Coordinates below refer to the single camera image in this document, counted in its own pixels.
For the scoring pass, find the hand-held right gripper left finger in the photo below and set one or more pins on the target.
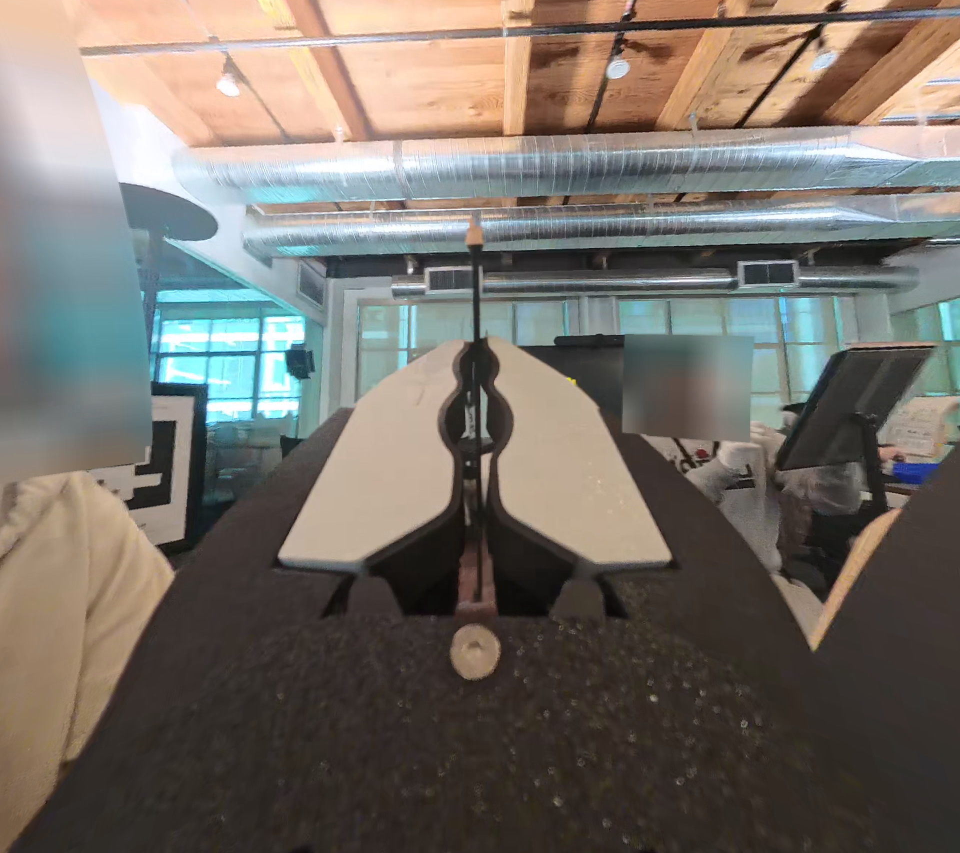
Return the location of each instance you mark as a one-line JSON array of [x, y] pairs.
[[375, 478]]

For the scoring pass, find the ceiling spot lamp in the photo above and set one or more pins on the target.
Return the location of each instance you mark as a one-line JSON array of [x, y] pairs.
[[229, 80], [617, 65], [823, 59]]

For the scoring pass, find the black and white marker poster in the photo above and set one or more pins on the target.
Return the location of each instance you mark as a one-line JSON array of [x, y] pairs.
[[172, 448]]

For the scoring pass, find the silver duct with vents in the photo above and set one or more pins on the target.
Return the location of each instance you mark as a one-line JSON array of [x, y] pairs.
[[600, 281]]

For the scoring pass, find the black board with wooden rim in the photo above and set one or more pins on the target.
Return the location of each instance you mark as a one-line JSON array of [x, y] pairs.
[[900, 605]]

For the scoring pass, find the wide silver air duct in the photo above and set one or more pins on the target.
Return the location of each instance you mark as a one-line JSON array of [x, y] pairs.
[[525, 167]]

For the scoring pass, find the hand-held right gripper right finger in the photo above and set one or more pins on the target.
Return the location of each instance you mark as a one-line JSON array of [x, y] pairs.
[[577, 478]]

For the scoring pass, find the black monitor on arm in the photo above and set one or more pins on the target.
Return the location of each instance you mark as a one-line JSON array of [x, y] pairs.
[[847, 403]]

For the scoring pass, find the distant blue bins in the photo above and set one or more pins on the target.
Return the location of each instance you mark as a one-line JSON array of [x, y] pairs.
[[916, 473]]

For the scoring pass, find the small black wall speaker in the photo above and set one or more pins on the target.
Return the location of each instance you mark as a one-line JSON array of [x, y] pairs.
[[300, 362]]

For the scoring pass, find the black ceiling rail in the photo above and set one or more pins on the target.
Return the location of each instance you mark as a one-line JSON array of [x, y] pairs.
[[375, 35]]

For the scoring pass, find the black pencil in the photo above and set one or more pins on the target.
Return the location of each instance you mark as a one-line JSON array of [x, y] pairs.
[[477, 283]]

